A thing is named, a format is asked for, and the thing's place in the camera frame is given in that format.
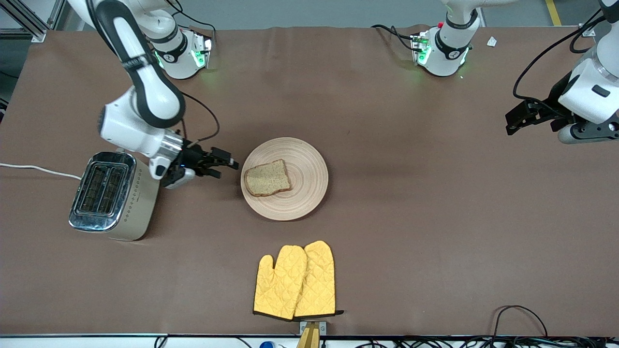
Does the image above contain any wooden camera mount bracket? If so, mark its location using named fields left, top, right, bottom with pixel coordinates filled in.
left=296, top=320, right=327, bottom=348

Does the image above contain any base box green light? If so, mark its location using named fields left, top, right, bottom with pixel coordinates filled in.
left=411, top=31, right=432, bottom=66
left=191, top=31, right=214, bottom=68

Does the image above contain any left base box green light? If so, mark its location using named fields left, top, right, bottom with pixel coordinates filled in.
left=411, top=31, right=432, bottom=66

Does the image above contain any black looped cable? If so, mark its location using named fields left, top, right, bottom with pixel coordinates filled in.
left=492, top=305, right=549, bottom=339

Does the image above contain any brown bread slice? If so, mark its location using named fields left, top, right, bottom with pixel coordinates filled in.
left=244, top=159, right=293, bottom=197

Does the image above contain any black left base cable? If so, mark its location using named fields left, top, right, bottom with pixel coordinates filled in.
left=371, top=24, right=417, bottom=51

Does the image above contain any right base box green light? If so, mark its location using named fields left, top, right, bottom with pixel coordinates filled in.
left=191, top=31, right=214, bottom=68

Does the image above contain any yellow quilted oven mitt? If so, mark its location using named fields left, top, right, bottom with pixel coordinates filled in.
left=253, top=246, right=308, bottom=320
left=294, top=241, right=345, bottom=318

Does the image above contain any round wooden plate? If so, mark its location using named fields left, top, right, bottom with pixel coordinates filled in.
left=240, top=137, right=329, bottom=221

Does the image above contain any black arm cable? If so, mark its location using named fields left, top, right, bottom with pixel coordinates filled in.
left=513, top=7, right=612, bottom=103
left=180, top=91, right=221, bottom=145

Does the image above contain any white toaster power cable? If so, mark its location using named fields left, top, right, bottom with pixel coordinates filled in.
left=0, top=163, right=82, bottom=180

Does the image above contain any black right base cable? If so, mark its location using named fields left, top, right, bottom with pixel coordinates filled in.
left=164, top=0, right=217, bottom=34

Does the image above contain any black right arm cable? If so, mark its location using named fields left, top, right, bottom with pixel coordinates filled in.
left=180, top=91, right=221, bottom=145

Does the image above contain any black cable bundle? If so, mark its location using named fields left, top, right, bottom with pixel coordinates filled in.
left=358, top=336, right=619, bottom=348

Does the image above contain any beige chrome toaster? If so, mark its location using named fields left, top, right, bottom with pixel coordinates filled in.
left=69, top=151, right=161, bottom=241

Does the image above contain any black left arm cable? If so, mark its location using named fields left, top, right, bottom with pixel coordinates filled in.
left=513, top=7, right=612, bottom=103

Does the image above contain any black base cable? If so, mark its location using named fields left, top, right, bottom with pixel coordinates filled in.
left=164, top=0, right=217, bottom=34
left=371, top=24, right=417, bottom=51

